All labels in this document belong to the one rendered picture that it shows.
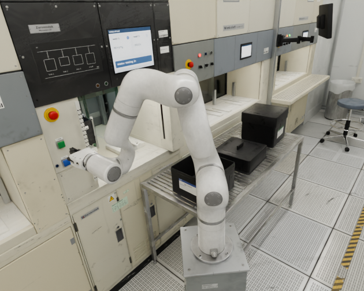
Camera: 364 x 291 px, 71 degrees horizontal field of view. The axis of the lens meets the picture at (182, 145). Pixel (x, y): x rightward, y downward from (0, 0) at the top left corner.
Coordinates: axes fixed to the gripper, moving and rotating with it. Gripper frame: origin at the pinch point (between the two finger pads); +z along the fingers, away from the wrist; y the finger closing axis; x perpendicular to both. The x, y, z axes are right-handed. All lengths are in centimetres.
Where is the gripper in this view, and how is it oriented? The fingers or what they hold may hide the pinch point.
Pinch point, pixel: (73, 151)
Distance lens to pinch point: 125.7
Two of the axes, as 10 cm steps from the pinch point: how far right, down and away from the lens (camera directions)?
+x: -0.6, -8.9, -4.4
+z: -7.5, -2.5, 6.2
